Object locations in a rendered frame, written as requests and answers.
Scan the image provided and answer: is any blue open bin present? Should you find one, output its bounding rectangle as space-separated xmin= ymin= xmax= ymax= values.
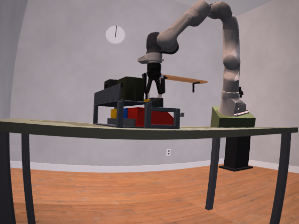
xmin=123 ymin=108 xmax=128 ymax=119

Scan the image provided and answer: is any yellow bin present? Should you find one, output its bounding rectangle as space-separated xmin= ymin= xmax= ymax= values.
xmin=111 ymin=109 xmax=117 ymax=118

